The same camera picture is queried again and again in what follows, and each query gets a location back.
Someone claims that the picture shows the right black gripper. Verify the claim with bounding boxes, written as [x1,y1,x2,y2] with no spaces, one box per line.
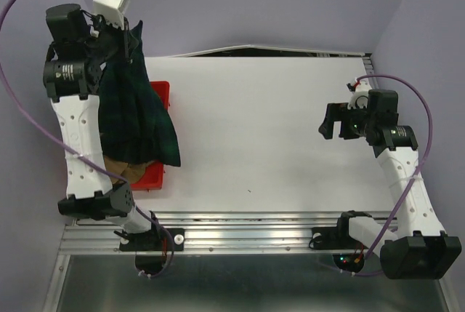
[317,100,376,140]

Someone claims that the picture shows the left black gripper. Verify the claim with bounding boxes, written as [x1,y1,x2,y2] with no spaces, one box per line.
[86,11,140,63]

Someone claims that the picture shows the green plaid pleated skirt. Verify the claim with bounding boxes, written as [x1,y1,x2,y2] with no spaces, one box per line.
[98,21,181,167]

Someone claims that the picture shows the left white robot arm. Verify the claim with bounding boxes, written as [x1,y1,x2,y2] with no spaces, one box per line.
[43,4,162,249]

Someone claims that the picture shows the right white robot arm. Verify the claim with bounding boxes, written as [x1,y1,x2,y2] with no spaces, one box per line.
[311,89,462,280]

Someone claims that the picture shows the tan beige skirt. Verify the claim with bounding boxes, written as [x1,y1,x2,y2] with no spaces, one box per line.
[103,156,154,184]

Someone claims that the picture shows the red plastic bin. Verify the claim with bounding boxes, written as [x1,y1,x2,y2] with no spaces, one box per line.
[132,81,170,191]

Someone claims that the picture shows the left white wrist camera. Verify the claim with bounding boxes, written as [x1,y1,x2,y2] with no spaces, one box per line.
[93,0,131,29]

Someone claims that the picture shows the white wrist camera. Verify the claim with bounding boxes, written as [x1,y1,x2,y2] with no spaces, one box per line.
[93,0,131,29]
[347,79,372,110]

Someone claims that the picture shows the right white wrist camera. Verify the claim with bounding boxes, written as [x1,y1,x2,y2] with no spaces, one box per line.
[347,79,372,110]

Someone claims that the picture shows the aluminium right side rail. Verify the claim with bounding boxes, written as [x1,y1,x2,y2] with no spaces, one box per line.
[362,53,374,75]

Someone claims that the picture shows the aluminium rail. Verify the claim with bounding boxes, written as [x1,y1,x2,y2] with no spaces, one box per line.
[57,212,400,257]
[362,53,374,75]

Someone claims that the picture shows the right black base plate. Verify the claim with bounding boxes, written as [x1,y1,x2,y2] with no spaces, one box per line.
[308,227,381,278]

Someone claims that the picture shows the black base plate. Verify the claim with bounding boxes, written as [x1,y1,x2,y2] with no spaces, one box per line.
[114,228,185,279]
[308,227,381,278]

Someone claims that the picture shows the aluminium front rail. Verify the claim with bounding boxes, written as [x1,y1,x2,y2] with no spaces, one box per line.
[57,212,400,257]

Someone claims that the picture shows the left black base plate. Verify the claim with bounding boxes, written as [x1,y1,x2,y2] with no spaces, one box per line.
[114,228,185,279]

